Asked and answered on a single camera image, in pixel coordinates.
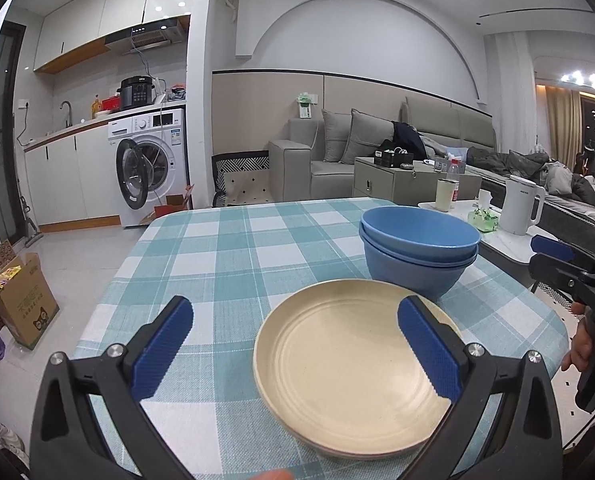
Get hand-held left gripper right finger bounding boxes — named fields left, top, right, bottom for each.
left=396, top=295, right=564, bottom=480

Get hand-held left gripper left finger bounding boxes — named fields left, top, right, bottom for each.
left=30, top=295, right=194, bottom=480

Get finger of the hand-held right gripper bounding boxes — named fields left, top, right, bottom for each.
left=529, top=252, right=595, bottom=311
left=530, top=234, right=595, bottom=281

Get blue bowl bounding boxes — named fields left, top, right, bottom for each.
left=360, top=240, right=479, bottom=268
left=366, top=255, right=477, bottom=297
left=360, top=206, right=481, bottom=261

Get cream plate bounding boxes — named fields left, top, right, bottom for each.
left=272, top=410, right=441, bottom=457
left=297, top=440, right=418, bottom=461
left=254, top=280, right=463, bottom=453

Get person's right hand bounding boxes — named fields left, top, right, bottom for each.
left=560, top=317, right=591, bottom=373

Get white marble side table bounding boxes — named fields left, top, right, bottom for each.
left=417, top=199, right=595, bottom=291

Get white electric kettle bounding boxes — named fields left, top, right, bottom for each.
left=498, top=175, right=547, bottom=237

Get grey clothes pile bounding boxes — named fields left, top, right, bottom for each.
left=545, top=160, right=595, bottom=216

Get green tissue pack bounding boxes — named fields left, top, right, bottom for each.
left=467, top=207, right=501, bottom=233

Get olive green jacket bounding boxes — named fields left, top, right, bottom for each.
left=472, top=150, right=551, bottom=183

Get teal checked tablecloth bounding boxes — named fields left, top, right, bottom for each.
left=70, top=199, right=571, bottom=480

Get cream tumbler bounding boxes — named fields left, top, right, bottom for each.
left=436, top=178, right=458, bottom=212

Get beige curtain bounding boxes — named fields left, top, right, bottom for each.
left=547, top=87, right=583, bottom=161

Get clear water bottle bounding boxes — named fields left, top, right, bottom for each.
left=447, top=158, right=462, bottom=203

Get cardboard box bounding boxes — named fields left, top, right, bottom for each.
left=0, top=240, right=61, bottom=351

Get red gift box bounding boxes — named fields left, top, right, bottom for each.
left=138, top=184, right=196, bottom=226

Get white sheer curtain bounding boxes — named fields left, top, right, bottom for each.
left=495, top=32, right=533, bottom=153

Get yellow snack packets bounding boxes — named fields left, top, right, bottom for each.
left=0, top=265, right=23, bottom=291

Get stick vacuum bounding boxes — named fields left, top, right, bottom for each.
left=20, top=195, right=46, bottom=248

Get grey side cabinet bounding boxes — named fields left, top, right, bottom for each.
left=352, top=156, right=483, bottom=206

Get white washing machine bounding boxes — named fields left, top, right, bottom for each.
left=108, top=108, right=188, bottom=228

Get dark jacket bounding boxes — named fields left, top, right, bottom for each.
left=390, top=121, right=428, bottom=161

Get black box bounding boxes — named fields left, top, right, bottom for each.
left=374, top=147, right=414, bottom=168

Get white kitchen counter cabinet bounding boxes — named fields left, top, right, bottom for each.
left=24, top=127, right=123, bottom=233

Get grey cushion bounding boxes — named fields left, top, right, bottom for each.
left=321, top=108, right=353, bottom=163
left=341, top=108, right=395, bottom=166

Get grey sofa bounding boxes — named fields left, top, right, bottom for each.
left=269, top=95, right=595, bottom=256

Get black pressure cooker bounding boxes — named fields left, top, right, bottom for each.
left=119, top=76, right=154, bottom=111

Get black glass door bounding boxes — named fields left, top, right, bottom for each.
left=0, top=20, right=28, bottom=246

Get range hood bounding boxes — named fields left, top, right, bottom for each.
left=104, top=16, right=191, bottom=56

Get white charging cable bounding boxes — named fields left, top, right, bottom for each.
left=310, top=117, right=323, bottom=161

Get white wall cabinet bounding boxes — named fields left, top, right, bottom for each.
left=32, top=0, right=193, bottom=73

